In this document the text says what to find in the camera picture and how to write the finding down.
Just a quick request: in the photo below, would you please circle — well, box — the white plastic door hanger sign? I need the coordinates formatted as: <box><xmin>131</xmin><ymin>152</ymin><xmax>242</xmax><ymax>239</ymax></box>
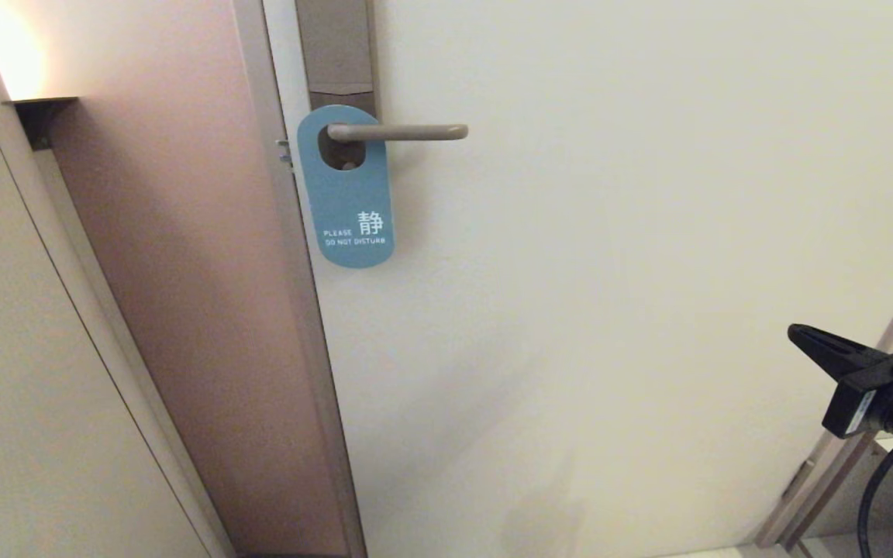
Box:
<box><xmin>296</xmin><ymin>104</ymin><xmax>396</xmax><ymax>270</ymax></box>

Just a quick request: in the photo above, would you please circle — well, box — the brown metal door lock plate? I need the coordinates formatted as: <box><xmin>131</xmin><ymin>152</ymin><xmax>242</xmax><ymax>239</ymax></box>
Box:
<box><xmin>295</xmin><ymin>0</ymin><xmax>381</xmax><ymax>171</ymax></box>

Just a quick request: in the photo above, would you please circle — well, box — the grey metal hinge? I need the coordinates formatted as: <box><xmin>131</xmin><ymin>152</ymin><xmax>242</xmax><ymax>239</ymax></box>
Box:
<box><xmin>781</xmin><ymin>460</ymin><xmax>815</xmax><ymax>501</ymax></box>

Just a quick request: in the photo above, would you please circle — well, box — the dark wall light bracket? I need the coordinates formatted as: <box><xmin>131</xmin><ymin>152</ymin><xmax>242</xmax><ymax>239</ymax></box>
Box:
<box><xmin>2</xmin><ymin>95</ymin><xmax>78</xmax><ymax>150</ymax></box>

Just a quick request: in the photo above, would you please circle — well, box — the white room door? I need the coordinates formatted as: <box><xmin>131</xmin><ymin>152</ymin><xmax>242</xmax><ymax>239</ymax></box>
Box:
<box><xmin>260</xmin><ymin>0</ymin><xmax>893</xmax><ymax>558</ymax></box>

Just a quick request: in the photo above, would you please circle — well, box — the grey wardrobe frame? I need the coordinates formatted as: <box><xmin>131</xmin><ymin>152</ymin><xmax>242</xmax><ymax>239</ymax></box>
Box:
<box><xmin>753</xmin><ymin>229</ymin><xmax>893</xmax><ymax>551</ymax></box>

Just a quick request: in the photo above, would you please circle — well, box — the beige metal door handle lever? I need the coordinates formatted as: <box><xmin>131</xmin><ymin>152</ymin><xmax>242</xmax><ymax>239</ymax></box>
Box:
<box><xmin>327</xmin><ymin>123</ymin><xmax>470</xmax><ymax>143</ymax></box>

